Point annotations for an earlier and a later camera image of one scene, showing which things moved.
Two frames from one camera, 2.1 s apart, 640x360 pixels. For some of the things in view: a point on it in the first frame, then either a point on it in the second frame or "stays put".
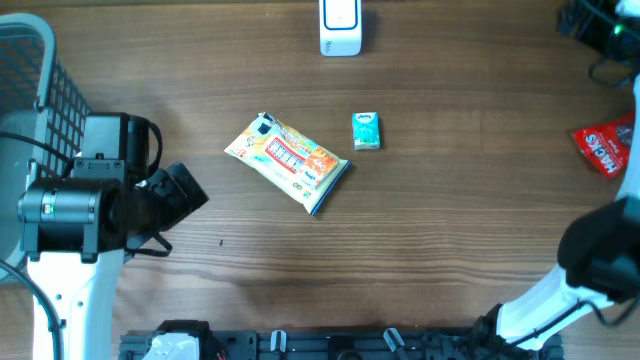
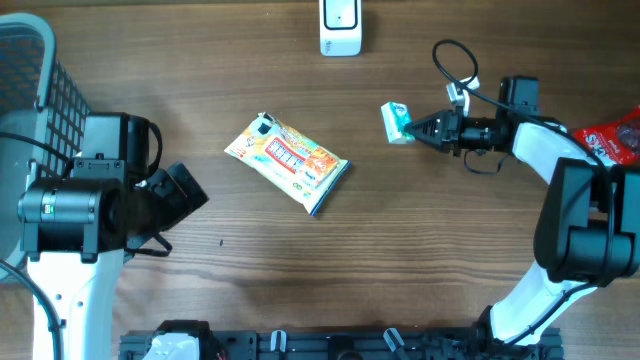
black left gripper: x=179 y=205 stays put
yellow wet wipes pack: x=299 y=169 stays put
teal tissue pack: x=366 y=130 to x=395 y=117
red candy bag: x=608 y=147 stays put
